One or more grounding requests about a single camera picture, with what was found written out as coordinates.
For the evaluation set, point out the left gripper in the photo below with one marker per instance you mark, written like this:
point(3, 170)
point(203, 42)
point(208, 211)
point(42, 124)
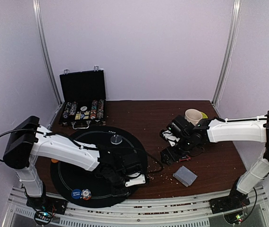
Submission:
point(116, 192)

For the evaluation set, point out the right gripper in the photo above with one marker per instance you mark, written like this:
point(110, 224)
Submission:
point(170, 152)

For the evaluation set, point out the grey ridged card holder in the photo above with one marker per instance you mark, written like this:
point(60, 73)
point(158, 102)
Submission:
point(185, 176)

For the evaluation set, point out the red poker chip stack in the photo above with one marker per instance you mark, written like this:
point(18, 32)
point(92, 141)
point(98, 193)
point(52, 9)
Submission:
point(86, 194)

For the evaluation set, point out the blue small blind button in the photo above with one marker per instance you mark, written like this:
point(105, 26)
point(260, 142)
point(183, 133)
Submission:
point(76, 194)

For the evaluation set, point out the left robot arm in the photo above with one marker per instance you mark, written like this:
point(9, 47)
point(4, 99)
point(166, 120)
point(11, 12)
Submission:
point(30, 140)

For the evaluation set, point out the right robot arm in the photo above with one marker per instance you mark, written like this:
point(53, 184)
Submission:
point(247, 129)

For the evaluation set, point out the red triangle all-in marker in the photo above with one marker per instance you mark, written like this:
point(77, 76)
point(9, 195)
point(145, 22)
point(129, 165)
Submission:
point(184, 158)

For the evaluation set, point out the white floral ceramic mug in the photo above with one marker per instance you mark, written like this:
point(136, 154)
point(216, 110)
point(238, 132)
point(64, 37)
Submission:
point(193, 116)

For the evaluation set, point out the black round poker mat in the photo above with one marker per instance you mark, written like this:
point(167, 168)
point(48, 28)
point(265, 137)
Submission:
point(67, 177)

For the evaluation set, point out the lime green small bowl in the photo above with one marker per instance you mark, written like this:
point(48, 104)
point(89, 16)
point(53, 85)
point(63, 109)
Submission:
point(204, 116)

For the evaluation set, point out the black poker chip case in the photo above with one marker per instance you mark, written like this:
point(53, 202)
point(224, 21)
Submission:
point(84, 94)

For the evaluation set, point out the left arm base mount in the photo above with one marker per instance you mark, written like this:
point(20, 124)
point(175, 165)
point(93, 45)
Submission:
point(47, 205)

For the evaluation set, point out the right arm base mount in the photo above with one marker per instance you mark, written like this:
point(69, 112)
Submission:
point(224, 204)

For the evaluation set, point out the right aluminium frame post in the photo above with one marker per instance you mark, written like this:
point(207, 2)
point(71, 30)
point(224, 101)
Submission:
point(233, 31)

